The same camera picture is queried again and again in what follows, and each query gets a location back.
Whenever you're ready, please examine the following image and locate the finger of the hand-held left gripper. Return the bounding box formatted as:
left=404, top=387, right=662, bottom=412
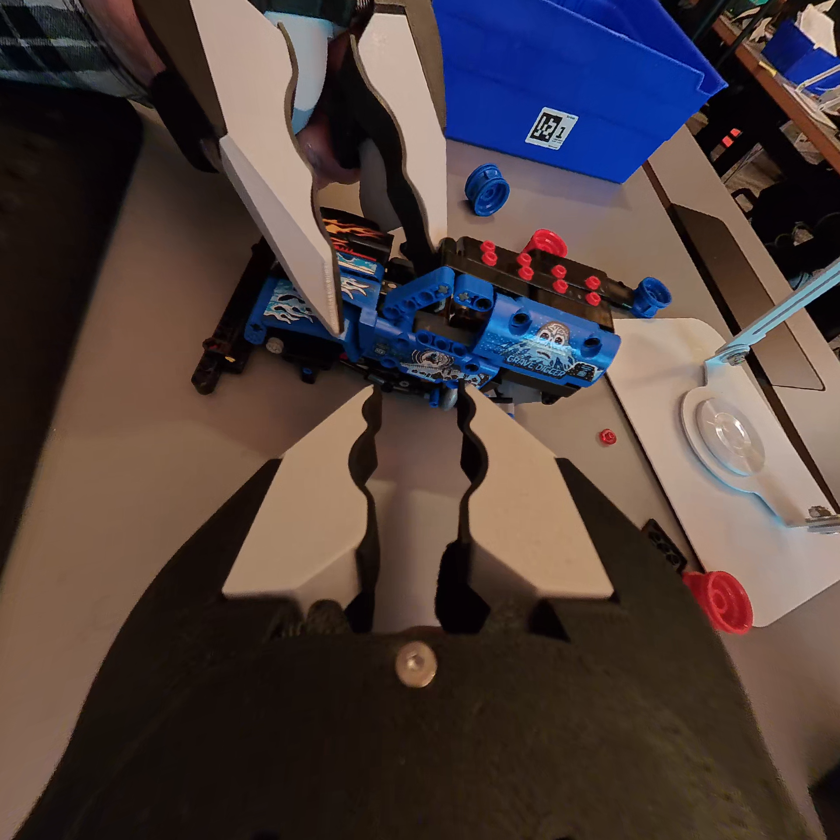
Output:
left=350, top=0, right=450, bottom=260
left=189, top=0, right=345, bottom=337

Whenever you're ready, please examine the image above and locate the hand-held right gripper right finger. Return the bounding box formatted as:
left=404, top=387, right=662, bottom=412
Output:
left=434, top=381, right=621, bottom=634

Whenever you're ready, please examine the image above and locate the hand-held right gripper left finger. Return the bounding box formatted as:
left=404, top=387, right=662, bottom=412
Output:
left=222, top=384, right=385, bottom=634

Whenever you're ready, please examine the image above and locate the blue black brick toy truck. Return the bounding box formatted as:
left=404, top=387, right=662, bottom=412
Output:
left=190, top=210, right=621, bottom=411

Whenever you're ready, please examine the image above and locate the person's left forearm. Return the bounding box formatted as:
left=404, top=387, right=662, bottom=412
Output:
left=0, top=0, right=157, bottom=101

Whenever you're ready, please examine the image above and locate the person's left hand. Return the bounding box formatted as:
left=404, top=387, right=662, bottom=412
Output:
left=295, top=108, right=362, bottom=188

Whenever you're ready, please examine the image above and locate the black studded square plate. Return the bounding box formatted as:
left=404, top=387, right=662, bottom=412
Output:
left=640, top=518, right=689, bottom=575

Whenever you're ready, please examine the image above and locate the white base board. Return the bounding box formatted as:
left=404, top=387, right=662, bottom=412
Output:
left=604, top=318, right=840, bottom=627

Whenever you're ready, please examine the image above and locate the blue plastic bin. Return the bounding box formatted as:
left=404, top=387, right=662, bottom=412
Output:
left=430, top=0, right=729, bottom=185

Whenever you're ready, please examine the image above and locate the clear acrylic stand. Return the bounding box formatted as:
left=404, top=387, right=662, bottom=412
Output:
left=681, top=256, right=840, bottom=532

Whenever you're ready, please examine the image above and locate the wooden table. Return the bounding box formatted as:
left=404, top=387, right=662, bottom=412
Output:
left=712, top=13, right=840, bottom=175

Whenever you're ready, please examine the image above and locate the small blue box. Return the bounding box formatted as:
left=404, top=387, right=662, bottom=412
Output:
left=761, top=16, right=840, bottom=93

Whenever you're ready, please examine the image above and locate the dark desk cable flap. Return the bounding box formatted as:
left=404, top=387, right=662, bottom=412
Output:
left=669, top=203, right=826, bottom=392

